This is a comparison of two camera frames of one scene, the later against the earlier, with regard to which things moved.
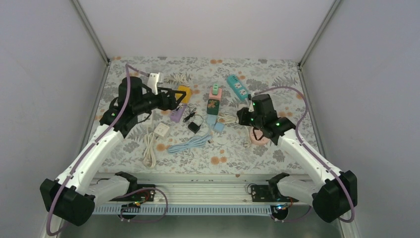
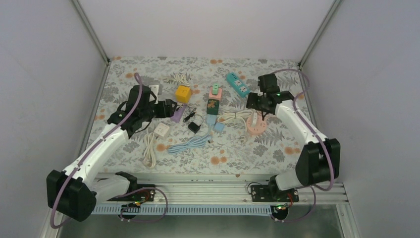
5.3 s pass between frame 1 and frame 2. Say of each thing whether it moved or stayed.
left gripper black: moved
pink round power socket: moved
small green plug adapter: stayed
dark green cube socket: stayed
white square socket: stayed
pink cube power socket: stayed
